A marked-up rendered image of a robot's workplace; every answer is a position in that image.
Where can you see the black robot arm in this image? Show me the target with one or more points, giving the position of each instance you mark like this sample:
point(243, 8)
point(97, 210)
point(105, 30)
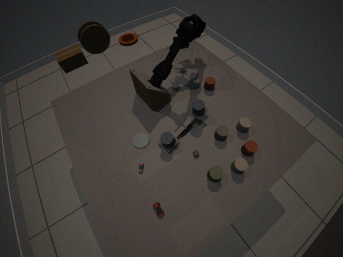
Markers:
point(186, 30)

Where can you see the beige cylinder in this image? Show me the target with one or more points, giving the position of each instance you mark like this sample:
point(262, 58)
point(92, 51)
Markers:
point(243, 124)
point(239, 165)

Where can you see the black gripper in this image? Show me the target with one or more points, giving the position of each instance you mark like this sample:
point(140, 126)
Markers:
point(185, 43)

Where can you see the reddish-brown cylinder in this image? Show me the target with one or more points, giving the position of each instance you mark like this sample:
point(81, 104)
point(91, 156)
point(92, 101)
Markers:
point(249, 148)

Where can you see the orange cylinder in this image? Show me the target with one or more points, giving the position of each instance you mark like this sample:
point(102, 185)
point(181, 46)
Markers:
point(209, 83)

